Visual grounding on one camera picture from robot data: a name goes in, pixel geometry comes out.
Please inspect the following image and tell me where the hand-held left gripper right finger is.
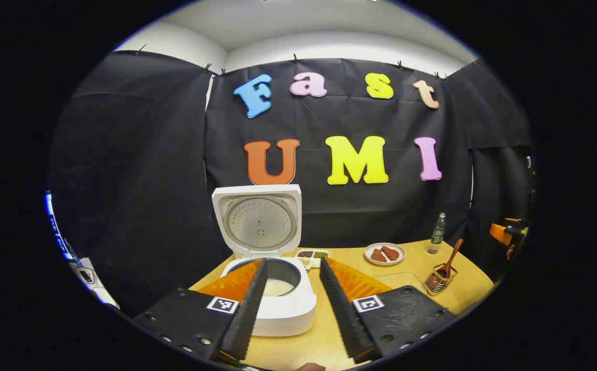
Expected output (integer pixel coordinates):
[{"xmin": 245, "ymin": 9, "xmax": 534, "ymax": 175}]
[{"xmin": 319, "ymin": 257, "xmax": 456, "ymax": 364}]

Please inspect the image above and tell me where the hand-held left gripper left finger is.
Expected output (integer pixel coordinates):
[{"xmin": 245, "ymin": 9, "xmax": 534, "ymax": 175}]
[{"xmin": 134, "ymin": 259, "xmax": 268, "ymax": 361}]

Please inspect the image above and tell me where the white rice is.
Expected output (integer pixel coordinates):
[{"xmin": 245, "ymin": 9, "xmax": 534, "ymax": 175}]
[{"xmin": 262, "ymin": 279, "xmax": 295, "ymax": 297}]

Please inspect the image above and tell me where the metal wire chopstick holder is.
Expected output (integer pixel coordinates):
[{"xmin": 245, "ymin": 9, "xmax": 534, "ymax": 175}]
[{"xmin": 425, "ymin": 263, "xmax": 458, "ymax": 296}]

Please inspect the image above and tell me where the white rice cooker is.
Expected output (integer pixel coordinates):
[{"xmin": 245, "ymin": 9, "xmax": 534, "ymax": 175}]
[{"xmin": 212, "ymin": 184, "xmax": 318, "ymax": 337}]

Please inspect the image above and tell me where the clear plastic rice box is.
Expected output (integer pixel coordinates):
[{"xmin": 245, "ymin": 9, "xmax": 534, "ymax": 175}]
[{"xmin": 373, "ymin": 272, "xmax": 429, "ymax": 298}]

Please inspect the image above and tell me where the clear water bottle green label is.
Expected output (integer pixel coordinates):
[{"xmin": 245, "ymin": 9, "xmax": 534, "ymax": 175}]
[{"xmin": 427, "ymin": 212, "xmax": 446, "ymax": 255}]

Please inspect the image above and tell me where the white round plate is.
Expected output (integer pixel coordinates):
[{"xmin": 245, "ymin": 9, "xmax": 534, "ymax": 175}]
[{"xmin": 364, "ymin": 242, "xmax": 406, "ymax": 266}]

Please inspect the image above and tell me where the divided seasoning tray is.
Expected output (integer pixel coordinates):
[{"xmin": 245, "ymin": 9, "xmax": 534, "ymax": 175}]
[{"xmin": 295, "ymin": 249, "xmax": 330, "ymax": 269}]

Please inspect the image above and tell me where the white blue-labelled object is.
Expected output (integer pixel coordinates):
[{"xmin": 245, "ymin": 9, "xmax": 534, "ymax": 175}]
[{"xmin": 45, "ymin": 191, "xmax": 120, "ymax": 310}]

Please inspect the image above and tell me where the black backdrop cloth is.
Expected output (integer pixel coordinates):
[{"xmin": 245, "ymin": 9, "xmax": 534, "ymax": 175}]
[{"xmin": 48, "ymin": 50, "xmax": 534, "ymax": 317}]

